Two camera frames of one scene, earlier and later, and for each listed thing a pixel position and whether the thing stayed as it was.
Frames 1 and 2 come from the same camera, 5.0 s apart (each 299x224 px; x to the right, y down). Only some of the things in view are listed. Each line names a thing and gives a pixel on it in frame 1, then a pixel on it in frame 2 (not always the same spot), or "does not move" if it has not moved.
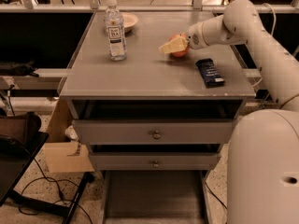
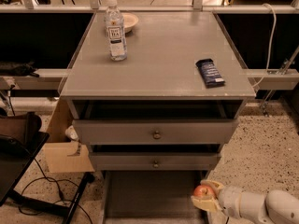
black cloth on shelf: [11, 68] does not move
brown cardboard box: [62, 154] does not move
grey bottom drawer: [155, 197] does not move
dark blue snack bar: [209, 73] does not move
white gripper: [193, 39] -> [230, 197]
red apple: [179, 53] -> [204, 190]
